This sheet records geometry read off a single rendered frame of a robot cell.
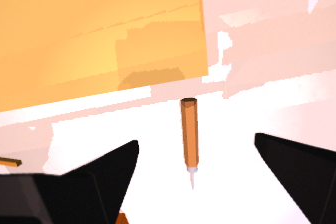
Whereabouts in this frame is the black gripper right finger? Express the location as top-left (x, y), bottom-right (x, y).
top-left (254, 133), bottom-right (336, 224)

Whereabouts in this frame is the awl with brown wooden handle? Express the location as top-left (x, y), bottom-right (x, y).
top-left (180, 97), bottom-right (199, 190)

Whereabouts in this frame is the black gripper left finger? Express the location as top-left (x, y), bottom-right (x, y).
top-left (0, 140), bottom-right (139, 224)

